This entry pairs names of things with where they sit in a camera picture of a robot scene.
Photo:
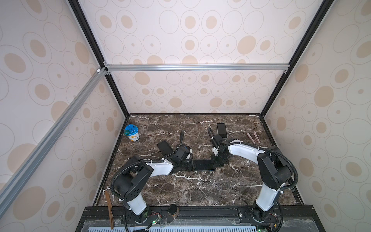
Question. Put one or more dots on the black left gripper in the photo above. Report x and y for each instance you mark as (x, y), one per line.
(190, 166)

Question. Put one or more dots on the brown wooden stick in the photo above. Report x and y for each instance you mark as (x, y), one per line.
(109, 206)

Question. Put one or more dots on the black frame post left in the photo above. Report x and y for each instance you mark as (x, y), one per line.
(82, 20)

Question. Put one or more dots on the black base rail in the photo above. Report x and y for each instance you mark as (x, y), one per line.
(202, 219)

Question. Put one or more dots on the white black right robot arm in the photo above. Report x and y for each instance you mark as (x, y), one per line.
(276, 170)

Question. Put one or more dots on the black frame post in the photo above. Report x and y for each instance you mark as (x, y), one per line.
(313, 26)
(82, 20)

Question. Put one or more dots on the black cylinder on base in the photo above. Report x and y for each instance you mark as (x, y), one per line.
(173, 211)

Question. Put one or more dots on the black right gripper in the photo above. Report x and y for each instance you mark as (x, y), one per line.
(224, 164)

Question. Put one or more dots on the black phone case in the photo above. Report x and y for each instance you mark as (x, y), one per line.
(203, 165)
(165, 148)

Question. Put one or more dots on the silver aluminium side rail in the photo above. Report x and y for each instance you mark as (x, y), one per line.
(29, 166)

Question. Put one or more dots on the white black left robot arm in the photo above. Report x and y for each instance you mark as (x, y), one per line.
(129, 181)

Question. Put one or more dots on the silver aluminium crossbar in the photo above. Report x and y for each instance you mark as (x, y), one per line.
(198, 67)

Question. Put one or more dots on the blue white yogurt cup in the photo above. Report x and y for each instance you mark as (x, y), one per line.
(132, 132)

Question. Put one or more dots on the black frame post right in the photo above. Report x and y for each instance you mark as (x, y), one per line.
(313, 26)

